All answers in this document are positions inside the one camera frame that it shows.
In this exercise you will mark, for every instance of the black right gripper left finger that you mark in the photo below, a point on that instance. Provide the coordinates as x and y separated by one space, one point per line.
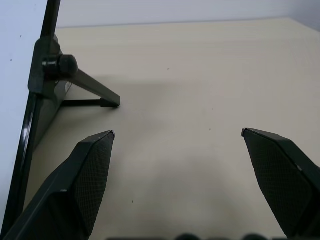
75 180

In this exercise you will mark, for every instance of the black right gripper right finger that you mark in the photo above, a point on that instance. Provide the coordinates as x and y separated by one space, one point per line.
287 180

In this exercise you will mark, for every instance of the black whiteboard stand leg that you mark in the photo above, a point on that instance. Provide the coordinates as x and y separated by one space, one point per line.
72 82

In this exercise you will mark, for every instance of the black-framed whiteboard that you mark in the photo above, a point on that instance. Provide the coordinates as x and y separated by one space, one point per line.
15 82

